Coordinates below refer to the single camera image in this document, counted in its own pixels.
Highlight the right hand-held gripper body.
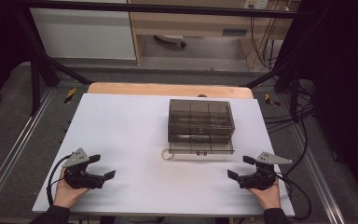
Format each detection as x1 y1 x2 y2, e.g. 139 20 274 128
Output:
238 151 294 191

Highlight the wooden desk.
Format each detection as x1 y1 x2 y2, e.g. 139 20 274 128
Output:
127 0 296 67

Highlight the black floor cables bundle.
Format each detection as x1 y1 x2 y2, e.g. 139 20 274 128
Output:
262 87 317 135

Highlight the person's left hand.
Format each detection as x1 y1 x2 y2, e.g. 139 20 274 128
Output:
53 169 90 209

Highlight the hanging cables bundle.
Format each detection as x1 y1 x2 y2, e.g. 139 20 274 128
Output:
249 8 282 70

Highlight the office chair base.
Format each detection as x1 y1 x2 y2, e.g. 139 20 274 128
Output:
153 34 187 49

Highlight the aluminium rail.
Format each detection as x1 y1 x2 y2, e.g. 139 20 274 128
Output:
0 88 56 213
291 123 347 224

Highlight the white wall socket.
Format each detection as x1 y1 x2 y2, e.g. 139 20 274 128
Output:
243 0 270 10

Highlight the black curtain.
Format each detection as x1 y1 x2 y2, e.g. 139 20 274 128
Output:
0 0 34 110
278 0 358 204

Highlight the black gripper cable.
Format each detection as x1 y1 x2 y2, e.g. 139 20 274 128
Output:
46 154 73 206
275 172 312 221

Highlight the white cabinet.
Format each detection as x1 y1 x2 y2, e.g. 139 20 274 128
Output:
29 7 137 61

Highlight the black metal frame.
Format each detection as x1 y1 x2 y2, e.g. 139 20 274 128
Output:
12 0 319 123

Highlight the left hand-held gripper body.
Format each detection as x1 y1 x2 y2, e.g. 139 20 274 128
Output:
62 147 106 190

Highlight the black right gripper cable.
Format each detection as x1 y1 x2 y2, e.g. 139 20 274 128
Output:
275 172 312 221

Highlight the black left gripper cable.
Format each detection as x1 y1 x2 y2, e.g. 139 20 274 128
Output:
46 154 73 206

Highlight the gold ring bracelet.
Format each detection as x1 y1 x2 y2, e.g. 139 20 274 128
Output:
160 147 175 161

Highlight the person's right hand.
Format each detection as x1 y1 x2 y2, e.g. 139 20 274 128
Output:
249 179 282 210

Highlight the smoky transparent drawer box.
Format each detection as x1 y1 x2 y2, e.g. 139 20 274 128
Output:
167 98 236 156

